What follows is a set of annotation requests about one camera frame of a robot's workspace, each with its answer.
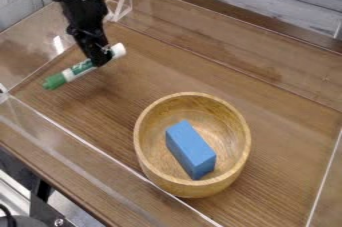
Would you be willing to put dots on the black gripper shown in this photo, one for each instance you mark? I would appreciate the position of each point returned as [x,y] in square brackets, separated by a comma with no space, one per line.
[84,15]

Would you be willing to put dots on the green Expo marker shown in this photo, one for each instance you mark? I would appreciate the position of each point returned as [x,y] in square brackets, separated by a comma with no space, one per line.
[80,69]

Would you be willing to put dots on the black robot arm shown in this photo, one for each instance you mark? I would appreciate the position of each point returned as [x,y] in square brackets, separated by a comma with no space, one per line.
[84,15]

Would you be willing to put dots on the brown wooden bowl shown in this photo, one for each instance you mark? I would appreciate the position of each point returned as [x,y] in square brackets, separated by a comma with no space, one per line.
[219,124]

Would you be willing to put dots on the clear acrylic tray walls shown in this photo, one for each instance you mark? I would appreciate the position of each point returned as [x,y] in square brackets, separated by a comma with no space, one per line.
[72,133]

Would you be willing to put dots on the blue rectangular block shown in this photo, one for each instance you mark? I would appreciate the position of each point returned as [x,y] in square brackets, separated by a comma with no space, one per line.
[190,149]

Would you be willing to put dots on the black metal table bracket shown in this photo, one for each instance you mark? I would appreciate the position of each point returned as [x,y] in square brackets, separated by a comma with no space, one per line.
[41,210]

